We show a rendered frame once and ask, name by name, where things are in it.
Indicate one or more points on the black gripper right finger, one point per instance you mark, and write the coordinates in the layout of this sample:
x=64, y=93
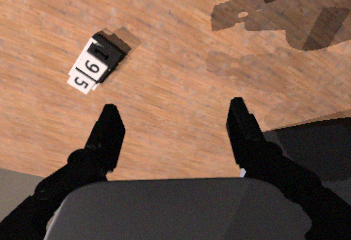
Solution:
x=330, y=215

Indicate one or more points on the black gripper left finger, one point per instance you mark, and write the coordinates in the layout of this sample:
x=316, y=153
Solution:
x=100, y=156

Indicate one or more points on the white number cube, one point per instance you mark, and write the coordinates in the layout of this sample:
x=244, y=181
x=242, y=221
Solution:
x=81, y=81
x=95, y=62

